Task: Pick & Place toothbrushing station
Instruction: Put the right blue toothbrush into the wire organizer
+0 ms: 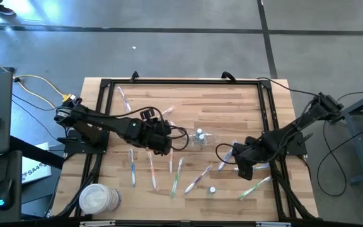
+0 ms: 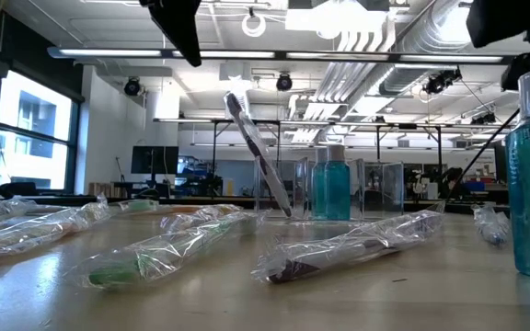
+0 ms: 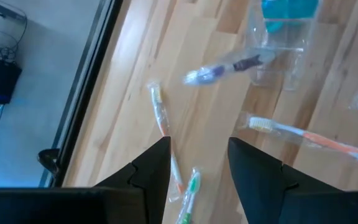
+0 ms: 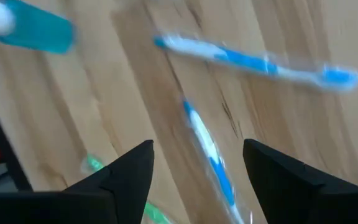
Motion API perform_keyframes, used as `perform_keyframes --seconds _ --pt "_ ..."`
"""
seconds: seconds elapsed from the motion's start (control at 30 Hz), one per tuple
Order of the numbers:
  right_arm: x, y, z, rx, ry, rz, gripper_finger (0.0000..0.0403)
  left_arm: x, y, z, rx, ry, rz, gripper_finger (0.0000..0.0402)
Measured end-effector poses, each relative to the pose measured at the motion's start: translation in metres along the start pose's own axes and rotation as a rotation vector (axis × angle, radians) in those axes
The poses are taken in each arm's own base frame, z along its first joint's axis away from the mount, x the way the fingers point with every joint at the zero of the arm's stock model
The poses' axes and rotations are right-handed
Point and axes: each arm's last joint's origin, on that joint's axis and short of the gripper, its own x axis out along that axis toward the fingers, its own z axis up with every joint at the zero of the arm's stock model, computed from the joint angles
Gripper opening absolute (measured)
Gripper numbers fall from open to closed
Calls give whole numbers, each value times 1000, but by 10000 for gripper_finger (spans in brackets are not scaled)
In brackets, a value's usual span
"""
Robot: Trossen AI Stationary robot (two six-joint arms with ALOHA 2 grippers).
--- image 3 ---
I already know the clear acrylic organizer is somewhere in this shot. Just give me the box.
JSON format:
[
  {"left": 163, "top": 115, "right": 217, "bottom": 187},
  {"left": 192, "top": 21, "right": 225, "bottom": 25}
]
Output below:
[{"left": 246, "top": 0, "right": 321, "bottom": 93}]

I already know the black aluminium table frame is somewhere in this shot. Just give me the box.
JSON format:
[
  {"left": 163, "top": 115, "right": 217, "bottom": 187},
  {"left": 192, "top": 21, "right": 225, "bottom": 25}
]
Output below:
[{"left": 39, "top": 0, "right": 124, "bottom": 189}]

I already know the black floor cable bundle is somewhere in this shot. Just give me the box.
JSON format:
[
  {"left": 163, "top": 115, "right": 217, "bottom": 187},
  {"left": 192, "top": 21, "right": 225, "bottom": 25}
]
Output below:
[{"left": 0, "top": 7, "right": 28, "bottom": 63}]

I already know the black clamp handle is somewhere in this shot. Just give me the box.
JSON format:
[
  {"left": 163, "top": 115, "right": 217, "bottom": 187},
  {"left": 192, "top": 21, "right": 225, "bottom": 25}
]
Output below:
[{"left": 37, "top": 148, "right": 61, "bottom": 177}]

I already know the orange toothbrush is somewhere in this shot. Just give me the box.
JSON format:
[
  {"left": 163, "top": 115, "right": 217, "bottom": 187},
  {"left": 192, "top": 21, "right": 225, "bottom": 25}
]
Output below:
[
  {"left": 147, "top": 81, "right": 186, "bottom": 203},
  {"left": 237, "top": 112, "right": 358, "bottom": 167}
]

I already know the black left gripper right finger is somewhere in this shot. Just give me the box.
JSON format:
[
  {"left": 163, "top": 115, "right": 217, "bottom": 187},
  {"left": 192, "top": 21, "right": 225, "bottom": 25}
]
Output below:
[{"left": 228, "top": 137, "right": 343, "bottom": 224}]

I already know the teal mouthwash bottle white cap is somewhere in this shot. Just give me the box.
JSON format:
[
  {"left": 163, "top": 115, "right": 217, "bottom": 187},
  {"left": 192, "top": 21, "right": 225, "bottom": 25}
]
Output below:
[{"left": 261, "top": 0, "right": 320, "bottom": 34}]

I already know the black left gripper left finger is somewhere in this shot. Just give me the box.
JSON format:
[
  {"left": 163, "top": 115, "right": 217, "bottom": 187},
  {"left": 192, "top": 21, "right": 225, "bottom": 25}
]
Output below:
[{"left": 94, "top": 136, "right": 172, "bottom": 224}]

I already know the purple toothbrush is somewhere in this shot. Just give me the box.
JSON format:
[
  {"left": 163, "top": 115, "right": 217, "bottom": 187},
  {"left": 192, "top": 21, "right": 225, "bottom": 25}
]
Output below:
[{"left": 182, "top": 46, "right": 305, "bottom": 87}]

